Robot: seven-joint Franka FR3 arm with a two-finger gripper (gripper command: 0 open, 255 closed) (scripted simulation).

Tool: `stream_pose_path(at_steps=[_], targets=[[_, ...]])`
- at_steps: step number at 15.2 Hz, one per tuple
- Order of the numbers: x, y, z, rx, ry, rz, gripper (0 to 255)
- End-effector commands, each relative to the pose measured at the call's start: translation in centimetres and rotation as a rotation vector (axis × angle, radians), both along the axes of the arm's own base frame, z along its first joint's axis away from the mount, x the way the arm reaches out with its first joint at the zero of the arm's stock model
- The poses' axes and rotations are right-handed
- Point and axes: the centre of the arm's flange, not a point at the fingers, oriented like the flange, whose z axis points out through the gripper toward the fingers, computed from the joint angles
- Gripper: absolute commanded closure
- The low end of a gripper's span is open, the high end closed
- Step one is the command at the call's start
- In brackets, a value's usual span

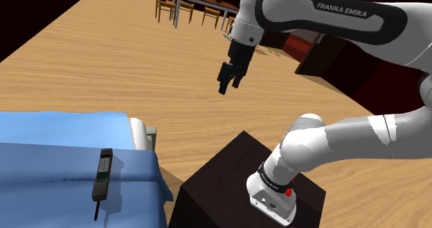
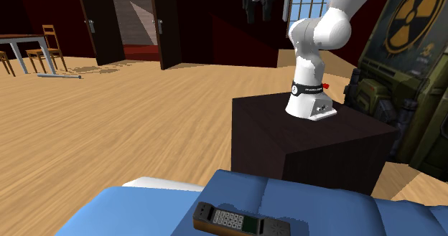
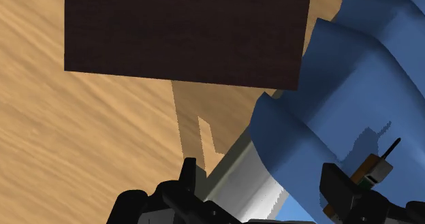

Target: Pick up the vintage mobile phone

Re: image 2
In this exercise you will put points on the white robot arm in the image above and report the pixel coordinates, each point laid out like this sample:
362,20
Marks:
307,71

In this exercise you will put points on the grey pipe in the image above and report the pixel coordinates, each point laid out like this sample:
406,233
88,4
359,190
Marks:
59,76

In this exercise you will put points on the window with blue panes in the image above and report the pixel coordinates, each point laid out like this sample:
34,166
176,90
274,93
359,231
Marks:
308,1

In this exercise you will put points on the green cabinet with radiation sign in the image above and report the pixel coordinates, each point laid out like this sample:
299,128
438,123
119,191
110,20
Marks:
413,88

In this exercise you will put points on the wooden chair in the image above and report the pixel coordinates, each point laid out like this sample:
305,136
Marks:
4,57
49,51

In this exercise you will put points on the blue sofa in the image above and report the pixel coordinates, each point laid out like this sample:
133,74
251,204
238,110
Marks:
315,207

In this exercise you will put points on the table with grey legs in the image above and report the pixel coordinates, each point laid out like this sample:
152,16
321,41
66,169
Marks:
21,37

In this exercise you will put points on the dark door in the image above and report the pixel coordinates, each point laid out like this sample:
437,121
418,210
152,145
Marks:
168,29
103,22

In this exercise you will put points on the dark robot stand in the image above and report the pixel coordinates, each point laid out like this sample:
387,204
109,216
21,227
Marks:
297,144

